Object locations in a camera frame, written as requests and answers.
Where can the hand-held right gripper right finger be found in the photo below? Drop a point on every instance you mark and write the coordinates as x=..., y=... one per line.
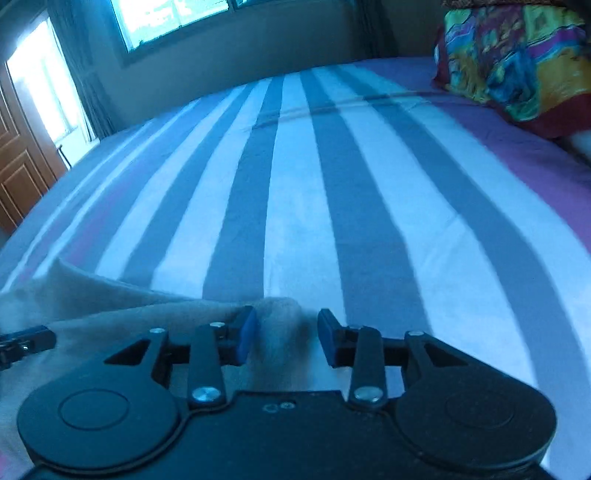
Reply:
x=327, y=337

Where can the bed with striped sheet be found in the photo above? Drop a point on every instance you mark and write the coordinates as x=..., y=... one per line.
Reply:
x=323, y=184

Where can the window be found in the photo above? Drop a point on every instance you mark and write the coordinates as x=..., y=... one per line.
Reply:
x=184, y=18

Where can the grey pants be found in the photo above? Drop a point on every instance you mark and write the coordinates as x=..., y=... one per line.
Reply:
x=115, y=302

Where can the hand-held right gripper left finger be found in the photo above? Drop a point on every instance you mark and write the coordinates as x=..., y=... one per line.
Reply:
x=247, y=334

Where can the dark curtain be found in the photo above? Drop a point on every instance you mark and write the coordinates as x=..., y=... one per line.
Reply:
x=376, y=27
x=78, y=60

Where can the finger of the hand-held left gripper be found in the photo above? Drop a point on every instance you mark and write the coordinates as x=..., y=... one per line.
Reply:
x=32, y=344

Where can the brown wooden door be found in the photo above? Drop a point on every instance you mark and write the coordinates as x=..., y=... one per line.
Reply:
x=21, y=170

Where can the glass balcony door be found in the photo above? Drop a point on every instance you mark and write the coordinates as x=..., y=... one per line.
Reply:
x=46, y=83

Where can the colourful printed blanket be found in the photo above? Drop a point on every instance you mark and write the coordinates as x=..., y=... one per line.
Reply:
x=517, y=55

